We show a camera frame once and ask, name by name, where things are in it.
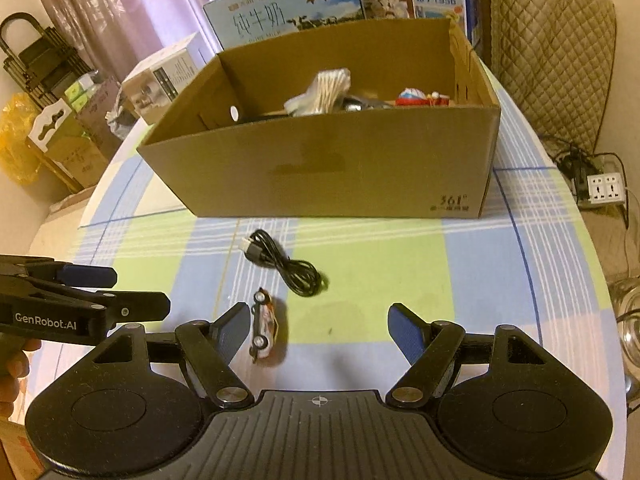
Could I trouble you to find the white toy car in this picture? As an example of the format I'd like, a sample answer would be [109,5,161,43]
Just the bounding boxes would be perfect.
[250,288,279,362]

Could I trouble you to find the black USB cable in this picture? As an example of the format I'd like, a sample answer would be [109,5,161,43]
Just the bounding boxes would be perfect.
[240,227,329,299]

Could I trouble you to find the cotton swabs pack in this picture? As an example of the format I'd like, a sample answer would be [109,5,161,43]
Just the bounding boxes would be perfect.
[284,68,352,117]

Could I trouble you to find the red Doraemon toy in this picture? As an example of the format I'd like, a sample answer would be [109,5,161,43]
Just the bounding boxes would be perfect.
[394,88,450,106]

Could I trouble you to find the silver foil bag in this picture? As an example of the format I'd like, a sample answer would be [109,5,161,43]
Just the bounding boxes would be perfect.
[333,94,395,112]

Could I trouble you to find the person's left hand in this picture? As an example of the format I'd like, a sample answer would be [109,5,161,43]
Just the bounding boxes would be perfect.
[0,334,41,418]

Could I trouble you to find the yellow plastic bag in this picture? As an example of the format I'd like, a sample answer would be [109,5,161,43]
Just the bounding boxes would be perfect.
[0,92,41,186]

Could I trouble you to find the checkered table cloth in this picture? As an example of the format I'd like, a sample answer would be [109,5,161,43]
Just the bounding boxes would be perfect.
[43,88,627,479]

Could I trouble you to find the cardboard boxes pile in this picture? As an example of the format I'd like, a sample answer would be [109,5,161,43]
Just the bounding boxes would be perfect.
[26,77,138,193]

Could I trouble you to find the black folding cart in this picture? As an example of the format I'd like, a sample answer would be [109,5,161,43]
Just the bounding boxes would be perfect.
[1,12,92,108]

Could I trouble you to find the steel kettle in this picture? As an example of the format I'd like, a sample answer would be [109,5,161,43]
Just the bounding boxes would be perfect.
[608,276,640,415]

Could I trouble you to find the white appliance box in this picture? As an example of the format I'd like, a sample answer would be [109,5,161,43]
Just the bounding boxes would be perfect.
[122,32,213,125]

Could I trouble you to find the brown cardboard box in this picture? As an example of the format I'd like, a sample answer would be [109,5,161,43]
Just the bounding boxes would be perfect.
[139,25,501,218]

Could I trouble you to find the white power strip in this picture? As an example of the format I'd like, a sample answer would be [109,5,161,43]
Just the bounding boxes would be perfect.
[586,172,626,207]

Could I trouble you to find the pink curtain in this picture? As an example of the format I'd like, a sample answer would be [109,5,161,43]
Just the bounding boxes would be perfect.
[24,0,342,82]

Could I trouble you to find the quilted beige chair cover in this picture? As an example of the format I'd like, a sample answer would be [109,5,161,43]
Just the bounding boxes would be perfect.
[480,0,616,153]

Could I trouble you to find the light blue milk carton box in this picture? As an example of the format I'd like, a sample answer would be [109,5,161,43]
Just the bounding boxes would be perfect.
[203,0,364,50]

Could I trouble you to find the floor power cables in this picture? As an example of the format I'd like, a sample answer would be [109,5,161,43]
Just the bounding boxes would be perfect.
[539,134,634,231]

